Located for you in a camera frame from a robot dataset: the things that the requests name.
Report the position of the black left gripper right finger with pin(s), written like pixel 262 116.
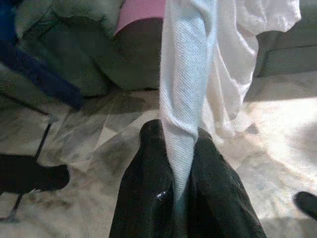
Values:
pixel 218 193

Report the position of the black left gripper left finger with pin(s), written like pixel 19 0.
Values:
pixel 143 188

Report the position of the white garment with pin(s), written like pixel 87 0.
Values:
pixel 188 74

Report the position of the black metal drying rack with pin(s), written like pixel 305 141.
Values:
pixel 43 138

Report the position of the black garment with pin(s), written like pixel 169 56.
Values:
pixel 29 173

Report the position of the grey-green sofa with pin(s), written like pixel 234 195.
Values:
pixel 74 49

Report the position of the navy garment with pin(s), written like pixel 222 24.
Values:
pixel 29 64

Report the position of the pink foam mat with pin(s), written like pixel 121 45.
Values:
pixel 138 15

